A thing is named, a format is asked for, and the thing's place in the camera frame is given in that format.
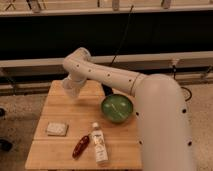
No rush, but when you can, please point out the black hanging cable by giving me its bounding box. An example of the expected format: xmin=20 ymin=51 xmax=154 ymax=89
xmin=109 ymin=4 xmax=135 ymax=67

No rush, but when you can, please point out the clear bottle with white label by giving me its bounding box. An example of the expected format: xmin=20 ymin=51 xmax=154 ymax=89
xmin=91 ymin=122 xmax=108 ymax=165

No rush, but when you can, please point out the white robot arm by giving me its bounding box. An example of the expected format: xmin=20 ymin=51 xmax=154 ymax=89
xmin=63 ymin=47 xmax=197 ymax=171

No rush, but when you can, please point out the red chili pepper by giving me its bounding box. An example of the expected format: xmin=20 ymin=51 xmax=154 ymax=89
xmin=72 ymin=135 xmax=90 ymax=159

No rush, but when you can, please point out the white ceramic cup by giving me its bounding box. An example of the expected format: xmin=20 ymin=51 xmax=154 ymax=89
xmin=62 ymin=82 xmax=80 ymax=98

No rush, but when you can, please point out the green pan with black handle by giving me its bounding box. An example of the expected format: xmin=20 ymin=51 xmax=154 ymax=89
xmin=101 ymin=84 xmax=134 ymax=124

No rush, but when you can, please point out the black object at left edge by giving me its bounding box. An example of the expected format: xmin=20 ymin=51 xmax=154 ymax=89
xmin=0 ymin=138 xmax=13 ymax=152

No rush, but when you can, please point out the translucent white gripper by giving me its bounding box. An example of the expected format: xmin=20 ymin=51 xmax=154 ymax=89
xmin=62 ymin=75 xmax=86 ymax=89

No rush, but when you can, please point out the white square sponge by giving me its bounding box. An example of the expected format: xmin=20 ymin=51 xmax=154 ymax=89
xmin=46 ymin=122 xmax=68 ymax=136

